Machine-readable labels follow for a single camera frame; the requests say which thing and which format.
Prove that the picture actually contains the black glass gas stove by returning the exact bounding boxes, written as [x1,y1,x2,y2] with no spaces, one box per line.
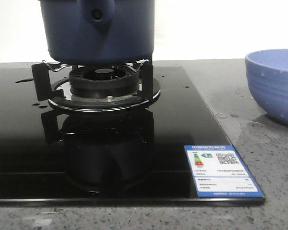
[0,67,265,207]

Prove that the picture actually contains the dark blue cooking pot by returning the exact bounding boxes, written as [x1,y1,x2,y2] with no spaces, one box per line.
[40,0,155,65]

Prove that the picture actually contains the black metal pot support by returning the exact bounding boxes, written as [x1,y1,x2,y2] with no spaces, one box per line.
[32,59,161,113]

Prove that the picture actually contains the blue energy rating label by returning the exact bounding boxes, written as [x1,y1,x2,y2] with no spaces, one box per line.
[184,145,264,198]

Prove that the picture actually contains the black round gas burner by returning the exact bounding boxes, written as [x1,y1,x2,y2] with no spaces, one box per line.
[69,66,140,98]

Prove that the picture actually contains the light blue ribbed bowl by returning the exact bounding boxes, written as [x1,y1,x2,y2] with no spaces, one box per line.
[245,49,288,125]

